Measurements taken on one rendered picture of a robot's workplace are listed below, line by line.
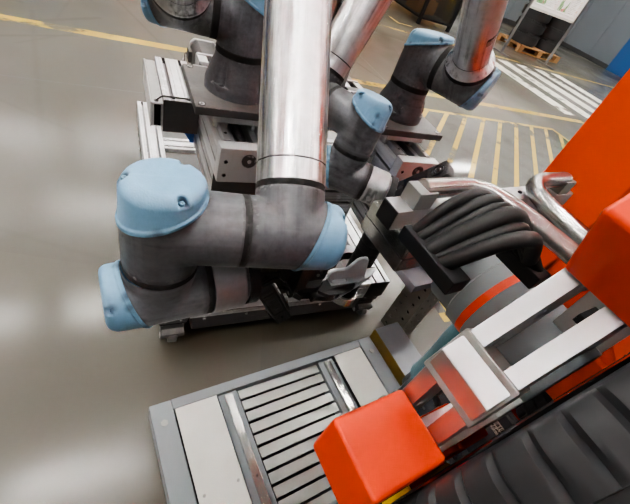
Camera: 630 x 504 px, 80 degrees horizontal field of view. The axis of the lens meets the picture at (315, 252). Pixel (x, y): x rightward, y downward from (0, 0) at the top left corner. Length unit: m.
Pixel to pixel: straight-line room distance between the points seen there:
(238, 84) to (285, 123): 0.56
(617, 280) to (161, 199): 0.35
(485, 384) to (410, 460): 0.10
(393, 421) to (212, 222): 0.25
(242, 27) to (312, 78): 0.51
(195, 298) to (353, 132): 0.42
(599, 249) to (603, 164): 0.65
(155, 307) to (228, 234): 0.12
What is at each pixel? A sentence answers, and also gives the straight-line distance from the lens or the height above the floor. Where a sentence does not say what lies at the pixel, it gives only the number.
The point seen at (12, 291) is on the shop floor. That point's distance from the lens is 1.61.
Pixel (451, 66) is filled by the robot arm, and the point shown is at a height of 1.01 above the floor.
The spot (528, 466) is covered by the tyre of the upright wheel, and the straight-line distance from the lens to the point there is 0.33.
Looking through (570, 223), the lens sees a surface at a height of 1.01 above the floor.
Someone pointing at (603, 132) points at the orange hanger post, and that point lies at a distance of 0.99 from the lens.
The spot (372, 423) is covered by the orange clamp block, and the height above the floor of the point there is 0.88.
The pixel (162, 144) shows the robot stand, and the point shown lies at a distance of 1.89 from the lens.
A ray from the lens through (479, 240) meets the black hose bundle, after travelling 0.42.
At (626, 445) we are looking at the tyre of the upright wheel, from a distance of 0.32.
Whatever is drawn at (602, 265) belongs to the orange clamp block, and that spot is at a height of 1.09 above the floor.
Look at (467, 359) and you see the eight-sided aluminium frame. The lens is 0.37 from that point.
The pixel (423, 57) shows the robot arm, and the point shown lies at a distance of 1.15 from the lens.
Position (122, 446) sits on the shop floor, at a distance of 1.29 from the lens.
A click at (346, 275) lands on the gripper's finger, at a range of 0.54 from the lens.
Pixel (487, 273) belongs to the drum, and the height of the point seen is 0.90.
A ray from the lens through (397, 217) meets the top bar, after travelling 0.47.
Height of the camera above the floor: 1.22
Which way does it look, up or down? 41 degrees down
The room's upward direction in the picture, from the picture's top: 23 degrees clockwise
